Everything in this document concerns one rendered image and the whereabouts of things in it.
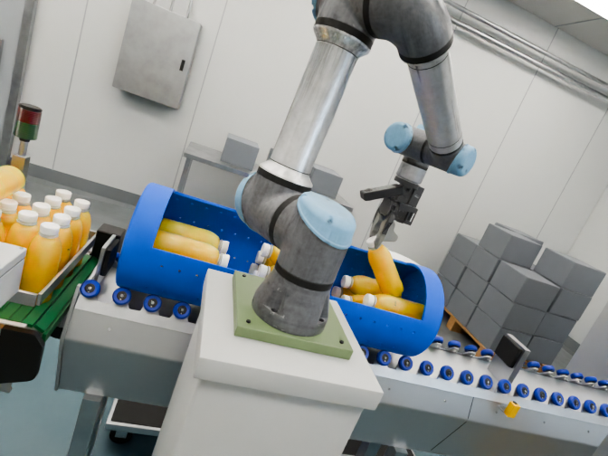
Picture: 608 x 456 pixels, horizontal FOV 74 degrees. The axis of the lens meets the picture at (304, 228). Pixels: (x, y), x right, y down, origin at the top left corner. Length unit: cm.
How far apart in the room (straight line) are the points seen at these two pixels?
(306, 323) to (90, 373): 70
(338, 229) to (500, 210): 512
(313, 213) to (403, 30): 33
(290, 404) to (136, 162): 404
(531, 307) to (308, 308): 369
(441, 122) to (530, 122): 482
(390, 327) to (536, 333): 343
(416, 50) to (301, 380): 58
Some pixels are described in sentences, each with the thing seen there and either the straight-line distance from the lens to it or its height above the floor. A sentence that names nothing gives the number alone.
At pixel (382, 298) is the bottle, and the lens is 122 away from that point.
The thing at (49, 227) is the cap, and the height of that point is 109.
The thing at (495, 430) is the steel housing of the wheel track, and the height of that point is 82.
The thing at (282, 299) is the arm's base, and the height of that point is 122.
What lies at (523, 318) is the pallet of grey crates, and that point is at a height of 55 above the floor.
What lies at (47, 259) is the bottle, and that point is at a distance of 111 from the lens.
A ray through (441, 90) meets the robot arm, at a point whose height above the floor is 166.
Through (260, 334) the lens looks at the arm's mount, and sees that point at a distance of 73.
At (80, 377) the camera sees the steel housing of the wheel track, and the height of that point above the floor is 69.
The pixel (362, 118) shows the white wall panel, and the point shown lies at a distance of 469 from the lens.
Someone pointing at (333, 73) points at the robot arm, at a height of 162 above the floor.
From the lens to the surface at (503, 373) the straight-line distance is 165.
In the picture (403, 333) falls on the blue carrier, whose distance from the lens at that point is 121.
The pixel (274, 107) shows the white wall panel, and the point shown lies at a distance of 447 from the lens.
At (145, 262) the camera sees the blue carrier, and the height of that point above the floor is 109.
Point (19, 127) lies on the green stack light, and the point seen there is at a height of 119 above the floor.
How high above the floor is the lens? 153
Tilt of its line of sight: 15 degrees down
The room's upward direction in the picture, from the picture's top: 21 degrees clockwise
